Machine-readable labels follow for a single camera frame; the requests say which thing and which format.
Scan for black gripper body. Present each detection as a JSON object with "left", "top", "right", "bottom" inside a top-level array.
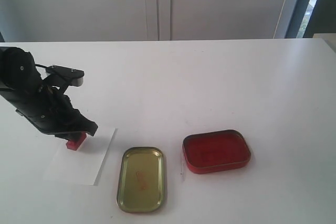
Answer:
[{"left": 15, "top": 84, "right": 81, "bottom": 135}]

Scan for red stamp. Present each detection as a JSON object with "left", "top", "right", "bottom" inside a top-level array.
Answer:
[{"left": 66, "top": 132, "right": 87, "bottom": 151}]

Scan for red ink pad tin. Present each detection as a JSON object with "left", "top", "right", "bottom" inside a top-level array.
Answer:
[{"left": 182, "top": 130, "right": 251, "bottom": 174}]

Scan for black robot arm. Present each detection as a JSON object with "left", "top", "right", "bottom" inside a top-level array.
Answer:
[{"left": 1, "top": 47, "right": 98, "bottom": 142}]

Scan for white paper sheet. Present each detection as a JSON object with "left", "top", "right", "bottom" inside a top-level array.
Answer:
[{"left": 44, "top": 127, "right": 116, "bottom": 186}]

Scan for gold metal tin lid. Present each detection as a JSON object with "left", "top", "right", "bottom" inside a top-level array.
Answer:
[{"left": 117, "top": 147, "right": 165, "bottom": 213}]

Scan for white cabinet doors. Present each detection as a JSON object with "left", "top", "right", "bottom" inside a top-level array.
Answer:
[{"left": 1, "top": 0, "right": 297, "bottom": 42}]

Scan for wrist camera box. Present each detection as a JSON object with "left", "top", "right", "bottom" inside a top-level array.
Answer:
[{"left": 45, "top": 65, "right": 85, "bottom": 87}]

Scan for dark window frame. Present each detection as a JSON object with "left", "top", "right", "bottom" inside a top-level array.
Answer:
[{"left": 285, "top": 0, "right": 335, "bottom": 38}]

